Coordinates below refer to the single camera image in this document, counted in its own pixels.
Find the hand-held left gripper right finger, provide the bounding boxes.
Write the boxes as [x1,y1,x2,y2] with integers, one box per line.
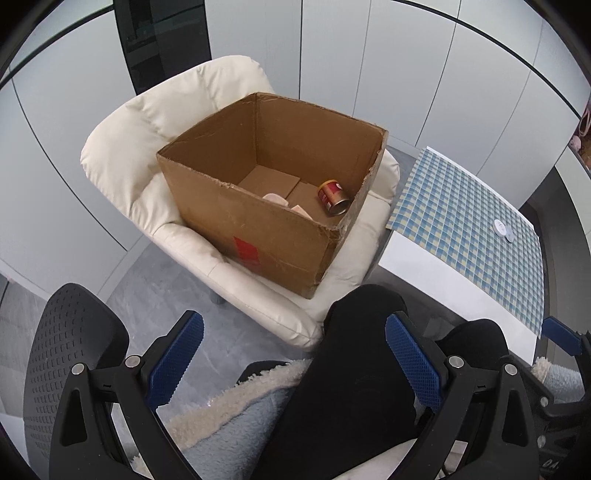
[384,310,541,480]

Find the black glass cabinet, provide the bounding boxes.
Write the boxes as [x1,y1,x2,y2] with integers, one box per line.
[113,0,212,95]

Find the brown cardboard box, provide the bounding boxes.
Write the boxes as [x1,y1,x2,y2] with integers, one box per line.
[156,92,389,300]

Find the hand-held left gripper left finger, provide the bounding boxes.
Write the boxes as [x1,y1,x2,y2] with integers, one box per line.
[48,310,206,480]

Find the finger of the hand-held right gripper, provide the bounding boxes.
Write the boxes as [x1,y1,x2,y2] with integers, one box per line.
[542,316,591,370]

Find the blue yellow checkered cloth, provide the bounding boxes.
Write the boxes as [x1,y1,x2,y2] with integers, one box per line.
[385,147,548,337]

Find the red can with yellow lid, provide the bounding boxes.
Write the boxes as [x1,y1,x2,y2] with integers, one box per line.
[317,180,352,217]

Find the person's legs in black trousers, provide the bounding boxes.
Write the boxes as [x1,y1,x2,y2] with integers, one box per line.
[259,284,513,480]

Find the black mesh office chair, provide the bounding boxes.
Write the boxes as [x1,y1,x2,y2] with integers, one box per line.
[22,282,131,480]

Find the cream padded armchair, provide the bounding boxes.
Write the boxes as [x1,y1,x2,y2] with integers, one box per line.
[79,55,402,349]

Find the white curved counter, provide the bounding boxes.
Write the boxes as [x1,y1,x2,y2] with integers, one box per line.
[554,148,591,241]

